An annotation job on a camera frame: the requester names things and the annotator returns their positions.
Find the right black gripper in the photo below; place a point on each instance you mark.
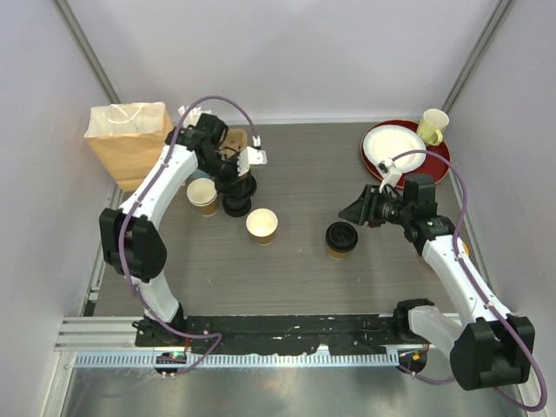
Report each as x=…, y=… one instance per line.
x=367, y=203

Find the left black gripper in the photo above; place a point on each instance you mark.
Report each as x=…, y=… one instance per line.
x=234, y=186

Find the black coffee cup lid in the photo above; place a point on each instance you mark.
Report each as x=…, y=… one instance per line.
x=341, y=237

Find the brown paper cup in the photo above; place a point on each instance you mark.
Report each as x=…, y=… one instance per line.
x=338, y=254
x=262, y=224

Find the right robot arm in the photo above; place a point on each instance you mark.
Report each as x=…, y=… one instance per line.
x=480, y=347

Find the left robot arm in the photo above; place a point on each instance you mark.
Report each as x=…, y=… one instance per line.
x=130, y=238

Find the stack of black lids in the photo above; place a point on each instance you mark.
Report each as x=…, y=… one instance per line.
x=236, y=207

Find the stack of paper cups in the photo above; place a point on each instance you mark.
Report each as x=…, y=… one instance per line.
x=202, y=195

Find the cardboard cup carrier stack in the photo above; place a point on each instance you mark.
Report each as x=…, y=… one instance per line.
x=235, y=141

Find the white paper plate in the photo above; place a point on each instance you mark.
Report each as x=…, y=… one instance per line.
x=388, y=141

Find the red round tray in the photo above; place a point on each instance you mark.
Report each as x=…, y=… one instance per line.
x=432, y=166

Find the pale yellow mug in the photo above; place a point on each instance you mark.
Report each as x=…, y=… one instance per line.
x=432, y=126

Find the brown paper bag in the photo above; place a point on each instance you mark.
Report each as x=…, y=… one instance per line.
x=128, y=139

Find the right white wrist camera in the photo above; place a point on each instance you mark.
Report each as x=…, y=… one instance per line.
x=390, y=173

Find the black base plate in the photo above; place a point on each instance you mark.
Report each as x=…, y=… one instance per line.
x=284, y=335

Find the aluminium frame rail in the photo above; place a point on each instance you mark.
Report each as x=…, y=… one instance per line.
x=111, y=342

